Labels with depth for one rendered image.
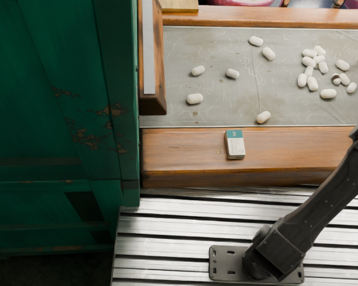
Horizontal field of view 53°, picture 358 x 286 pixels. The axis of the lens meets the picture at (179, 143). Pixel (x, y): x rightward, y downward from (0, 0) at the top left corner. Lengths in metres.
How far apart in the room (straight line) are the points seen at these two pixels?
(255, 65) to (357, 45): 0.30
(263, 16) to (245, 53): 0.12
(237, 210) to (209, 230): 0.08
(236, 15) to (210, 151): 0.40
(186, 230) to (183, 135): 0.21
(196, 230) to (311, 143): 0.32
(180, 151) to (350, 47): 0.57
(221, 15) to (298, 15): 0.21
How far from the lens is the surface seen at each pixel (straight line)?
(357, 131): 0.61
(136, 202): 0.78
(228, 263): 0.79
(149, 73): 0.73
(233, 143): 0.76
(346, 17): 1.13
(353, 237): 0.92
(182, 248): 0.79
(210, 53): 0.94
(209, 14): 0.99
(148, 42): 0.78
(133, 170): 0.60
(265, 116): 0.84
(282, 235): 0.67
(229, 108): 0.85
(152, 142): 0.76
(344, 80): 0.99
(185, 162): 0.75
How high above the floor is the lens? 1.45
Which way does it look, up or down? 64 degrees down
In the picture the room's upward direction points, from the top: 11 degrees clockwise
